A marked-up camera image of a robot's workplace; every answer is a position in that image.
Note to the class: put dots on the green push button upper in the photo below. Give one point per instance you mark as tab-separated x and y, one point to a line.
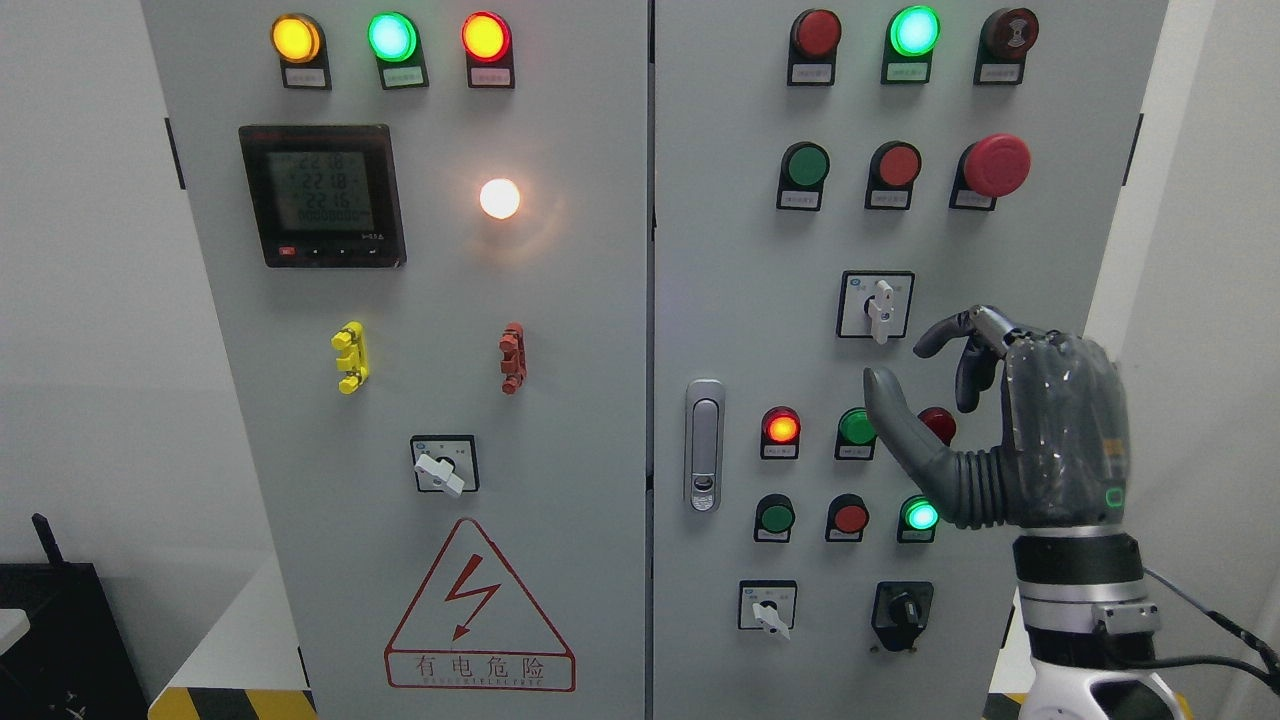
803	170

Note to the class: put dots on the red electric hazard sticker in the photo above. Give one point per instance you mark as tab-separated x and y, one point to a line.
473	625

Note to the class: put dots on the green indicator lamp top left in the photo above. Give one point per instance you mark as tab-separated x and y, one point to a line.
395	42

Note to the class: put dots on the gray rotary switch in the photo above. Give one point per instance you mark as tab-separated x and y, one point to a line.
874	305
767	606

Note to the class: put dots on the green lit button lower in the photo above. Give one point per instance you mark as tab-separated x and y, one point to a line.
918	520

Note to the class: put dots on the red lit button middle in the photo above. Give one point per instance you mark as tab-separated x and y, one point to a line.
781	433

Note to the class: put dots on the right gray cabinet door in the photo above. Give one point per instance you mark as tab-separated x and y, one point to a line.
748	294

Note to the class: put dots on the left gray cabinet door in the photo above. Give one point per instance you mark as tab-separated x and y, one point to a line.
562	463

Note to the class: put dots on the black box bottom left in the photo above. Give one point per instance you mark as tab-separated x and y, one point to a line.
66	659

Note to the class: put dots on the dark red buzzer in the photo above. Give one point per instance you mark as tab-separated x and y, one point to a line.
1006	38

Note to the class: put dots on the digital power meter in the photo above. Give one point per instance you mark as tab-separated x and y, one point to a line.
324	196

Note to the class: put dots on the gray cabinet door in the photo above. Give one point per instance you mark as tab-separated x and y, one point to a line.
748	294
562	463

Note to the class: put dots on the red push button upper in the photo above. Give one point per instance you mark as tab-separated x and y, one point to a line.
892	172

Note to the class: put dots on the green lit lamp top right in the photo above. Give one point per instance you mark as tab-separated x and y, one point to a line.
909	43

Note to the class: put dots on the yellow indicator lamp top left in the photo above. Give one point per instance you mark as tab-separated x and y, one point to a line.
299	41

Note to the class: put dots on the red indicator lamp top right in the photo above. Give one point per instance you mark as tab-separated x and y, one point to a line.
812	48

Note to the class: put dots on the gray rotary switch left door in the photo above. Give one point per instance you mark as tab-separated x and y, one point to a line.
445	464

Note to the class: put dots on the black key selector switch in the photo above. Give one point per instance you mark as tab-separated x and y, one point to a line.
900	613

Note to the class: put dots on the white lit indicator lamp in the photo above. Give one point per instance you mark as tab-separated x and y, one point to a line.
500	198

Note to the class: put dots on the silver door handle lock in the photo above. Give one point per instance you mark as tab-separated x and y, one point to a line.
704	414

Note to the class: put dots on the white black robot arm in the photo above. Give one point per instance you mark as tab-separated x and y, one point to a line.
1090	626

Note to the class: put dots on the red orange indicator lamp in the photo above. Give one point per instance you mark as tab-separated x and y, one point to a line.
488	44

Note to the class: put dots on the gray robotic hand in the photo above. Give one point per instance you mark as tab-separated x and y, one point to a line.
1064	459

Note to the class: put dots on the red mushroom emergency button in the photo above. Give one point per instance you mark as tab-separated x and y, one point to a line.
990	168

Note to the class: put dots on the red button lower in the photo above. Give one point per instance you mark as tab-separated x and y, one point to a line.
847	519

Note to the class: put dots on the green button middle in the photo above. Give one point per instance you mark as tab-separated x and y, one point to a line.
855	436

